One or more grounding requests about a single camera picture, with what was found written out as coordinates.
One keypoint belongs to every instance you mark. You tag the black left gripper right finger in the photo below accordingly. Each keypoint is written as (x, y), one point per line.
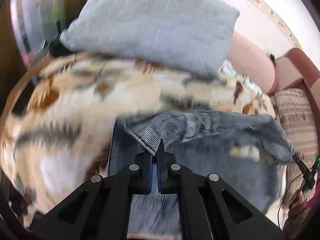
(210, 208)

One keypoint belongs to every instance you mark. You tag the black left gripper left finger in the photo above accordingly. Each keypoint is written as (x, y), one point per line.
(100, 207)

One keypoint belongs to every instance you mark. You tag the grey denim pants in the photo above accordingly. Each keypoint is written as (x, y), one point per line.
(248, 151)

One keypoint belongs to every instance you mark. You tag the person's right hand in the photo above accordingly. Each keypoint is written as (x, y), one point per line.
(298, 212)

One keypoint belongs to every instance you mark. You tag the beige striped pillow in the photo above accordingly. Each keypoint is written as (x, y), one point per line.
(296, 118)

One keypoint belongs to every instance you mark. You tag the beige leaf print blanket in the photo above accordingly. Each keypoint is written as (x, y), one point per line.
(65, 135)

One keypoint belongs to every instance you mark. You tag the grey quilted pillow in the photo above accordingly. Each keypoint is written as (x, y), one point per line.
(191, 35)

